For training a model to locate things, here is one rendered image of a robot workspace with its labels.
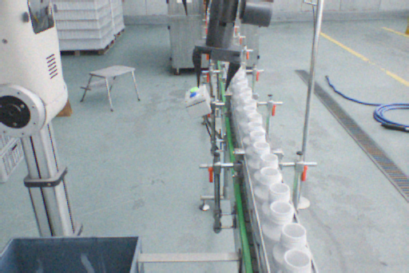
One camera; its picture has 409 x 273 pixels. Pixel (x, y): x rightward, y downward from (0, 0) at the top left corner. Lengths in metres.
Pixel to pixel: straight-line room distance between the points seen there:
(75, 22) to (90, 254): 6.68
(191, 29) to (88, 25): 2.49
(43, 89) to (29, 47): 0.12
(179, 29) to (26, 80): 4.61
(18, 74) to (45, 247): 0.44
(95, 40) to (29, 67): 6.39
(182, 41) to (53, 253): 4.82
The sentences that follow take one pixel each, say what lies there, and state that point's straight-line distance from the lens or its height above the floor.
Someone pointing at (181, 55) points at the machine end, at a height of 0.31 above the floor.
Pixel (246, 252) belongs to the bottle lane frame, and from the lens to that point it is 0.80.
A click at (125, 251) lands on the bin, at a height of 0.90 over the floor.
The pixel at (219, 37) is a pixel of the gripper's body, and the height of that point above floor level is 1.40.
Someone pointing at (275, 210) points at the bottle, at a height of 1.15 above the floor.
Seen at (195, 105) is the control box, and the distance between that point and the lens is 1.31.
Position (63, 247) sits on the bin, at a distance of 1.00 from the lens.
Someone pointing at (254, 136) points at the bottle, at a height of 1.15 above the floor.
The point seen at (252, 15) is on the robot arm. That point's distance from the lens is 0.80.
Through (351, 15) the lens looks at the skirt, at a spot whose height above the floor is 0.12.
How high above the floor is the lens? 1.54
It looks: 24 degrees down
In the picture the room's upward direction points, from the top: 1 degrees counter-clockwise
